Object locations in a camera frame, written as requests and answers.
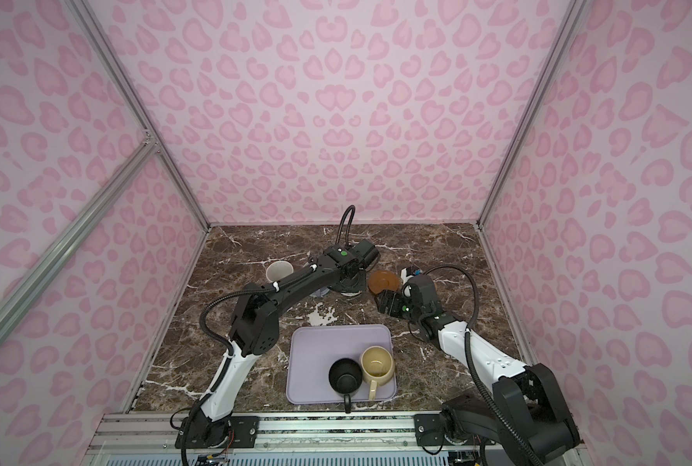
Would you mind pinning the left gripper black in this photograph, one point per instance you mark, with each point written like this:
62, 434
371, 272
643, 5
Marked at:
342, 288

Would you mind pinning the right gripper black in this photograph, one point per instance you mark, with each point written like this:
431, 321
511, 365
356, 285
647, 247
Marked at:
396, 296

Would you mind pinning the brown wooden round coaster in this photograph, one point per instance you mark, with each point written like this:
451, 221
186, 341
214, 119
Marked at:
381, 280

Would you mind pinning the beige yellow mug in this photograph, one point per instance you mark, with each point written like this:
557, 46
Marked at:
378, 368

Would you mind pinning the white mug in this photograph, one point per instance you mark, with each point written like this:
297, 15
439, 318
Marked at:
279, 270

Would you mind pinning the black mug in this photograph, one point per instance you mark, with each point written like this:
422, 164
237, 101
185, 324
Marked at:
345, 378

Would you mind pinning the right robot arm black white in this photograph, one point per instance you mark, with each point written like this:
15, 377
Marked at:
520, 407

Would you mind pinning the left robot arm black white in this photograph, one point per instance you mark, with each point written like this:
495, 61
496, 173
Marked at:
255, 331

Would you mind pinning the lavender serving tray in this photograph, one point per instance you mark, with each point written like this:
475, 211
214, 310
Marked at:
326, 365

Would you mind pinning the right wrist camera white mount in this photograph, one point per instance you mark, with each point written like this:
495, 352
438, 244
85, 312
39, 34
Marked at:
408, 272

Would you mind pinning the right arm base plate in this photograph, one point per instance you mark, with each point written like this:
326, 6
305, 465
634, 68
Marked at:
452, 428

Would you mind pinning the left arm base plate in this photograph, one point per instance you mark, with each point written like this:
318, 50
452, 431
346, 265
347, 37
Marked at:
244, 432

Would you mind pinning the aluminium mounting rail front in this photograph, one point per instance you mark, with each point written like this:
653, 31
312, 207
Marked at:
298, 438

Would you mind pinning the aluminium frame diagonal bar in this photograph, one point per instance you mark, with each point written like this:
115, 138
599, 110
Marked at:
16, 304

